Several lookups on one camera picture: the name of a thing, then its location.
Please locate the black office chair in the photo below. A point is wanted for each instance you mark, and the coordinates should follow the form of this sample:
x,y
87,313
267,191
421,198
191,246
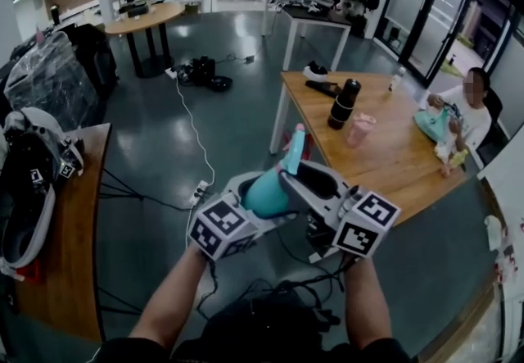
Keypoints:
x,y
493,107

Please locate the black-top white table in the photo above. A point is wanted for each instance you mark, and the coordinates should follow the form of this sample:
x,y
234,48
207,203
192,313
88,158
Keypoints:
x,y
315,16

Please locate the red bag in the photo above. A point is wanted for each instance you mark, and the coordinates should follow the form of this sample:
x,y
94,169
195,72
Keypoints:
x,y
309,146

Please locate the black flat case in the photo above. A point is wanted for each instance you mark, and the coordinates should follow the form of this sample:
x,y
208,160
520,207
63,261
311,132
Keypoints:
x,y
323,88

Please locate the teal food bag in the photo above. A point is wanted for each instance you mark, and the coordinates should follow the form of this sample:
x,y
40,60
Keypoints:
x,y
432,123

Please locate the teal spray bottle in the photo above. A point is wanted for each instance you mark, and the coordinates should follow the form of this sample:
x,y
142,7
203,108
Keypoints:
x,y
264,195

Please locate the person's right forearm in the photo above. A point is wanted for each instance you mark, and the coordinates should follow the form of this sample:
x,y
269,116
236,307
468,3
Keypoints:
x,y
366,304

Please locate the white tissue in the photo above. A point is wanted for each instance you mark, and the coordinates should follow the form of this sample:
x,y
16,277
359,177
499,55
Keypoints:
x,y
493,230

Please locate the teal pink spray nozzle head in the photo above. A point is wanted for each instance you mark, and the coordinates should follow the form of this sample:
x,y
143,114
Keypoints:
x,y
294,152

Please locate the red block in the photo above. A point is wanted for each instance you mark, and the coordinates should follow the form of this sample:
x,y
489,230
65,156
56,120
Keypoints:
x,y
30,271

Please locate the yellow white food packet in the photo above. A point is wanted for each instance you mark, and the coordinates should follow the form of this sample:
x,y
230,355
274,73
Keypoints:
x,y
450,156

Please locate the pink cup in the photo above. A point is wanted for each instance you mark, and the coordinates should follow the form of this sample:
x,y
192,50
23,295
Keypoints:
x,y
360,134

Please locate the plastic-wrapped stack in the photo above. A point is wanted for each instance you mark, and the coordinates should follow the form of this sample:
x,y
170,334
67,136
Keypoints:
x,y
45,78

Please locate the dark brown tumbler bottle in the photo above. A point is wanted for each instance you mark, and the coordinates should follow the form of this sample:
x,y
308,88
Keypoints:
x,y
343,107

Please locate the white black gripper device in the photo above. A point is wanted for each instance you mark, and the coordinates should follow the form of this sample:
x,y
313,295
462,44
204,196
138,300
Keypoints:
x,y
28,222

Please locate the black framed glass door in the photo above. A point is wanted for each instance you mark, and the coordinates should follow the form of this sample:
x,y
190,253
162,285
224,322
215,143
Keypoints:
x,y
434,5

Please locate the black round pouch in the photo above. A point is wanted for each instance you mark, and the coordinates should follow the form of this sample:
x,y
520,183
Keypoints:
x,y
219,83

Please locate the person's left forearm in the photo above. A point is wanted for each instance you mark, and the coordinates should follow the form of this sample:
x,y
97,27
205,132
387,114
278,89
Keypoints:
x,y
172,300

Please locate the person's black clothing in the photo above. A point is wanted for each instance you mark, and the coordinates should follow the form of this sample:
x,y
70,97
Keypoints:
x,y
254,345

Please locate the white black headset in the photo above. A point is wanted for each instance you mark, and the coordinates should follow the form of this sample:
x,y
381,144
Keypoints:
x,y
315,71

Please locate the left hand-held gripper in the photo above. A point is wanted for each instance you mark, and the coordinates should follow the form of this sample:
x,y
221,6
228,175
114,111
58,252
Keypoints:
x,y
221,226

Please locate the curved wooden desk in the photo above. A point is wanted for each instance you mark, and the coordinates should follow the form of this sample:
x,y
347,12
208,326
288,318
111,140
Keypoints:
x,y
69,238

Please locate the black bag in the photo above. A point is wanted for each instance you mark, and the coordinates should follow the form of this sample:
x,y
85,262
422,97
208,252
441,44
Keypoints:
x,y
203,70

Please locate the small white bottle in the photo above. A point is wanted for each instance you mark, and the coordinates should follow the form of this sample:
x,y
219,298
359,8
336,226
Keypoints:
x,y
396,83

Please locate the round wooden table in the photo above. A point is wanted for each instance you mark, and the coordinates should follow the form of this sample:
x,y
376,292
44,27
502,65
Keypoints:
x,y
147,17

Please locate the wooden table with white legs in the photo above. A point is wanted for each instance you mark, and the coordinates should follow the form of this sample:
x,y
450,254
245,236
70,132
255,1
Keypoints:
x,y
385,156

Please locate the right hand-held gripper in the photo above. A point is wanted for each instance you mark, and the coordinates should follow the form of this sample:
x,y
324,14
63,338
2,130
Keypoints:
x,y
364,226

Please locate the black draped chair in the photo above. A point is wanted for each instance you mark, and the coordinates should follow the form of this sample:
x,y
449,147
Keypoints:
x,y
96,58

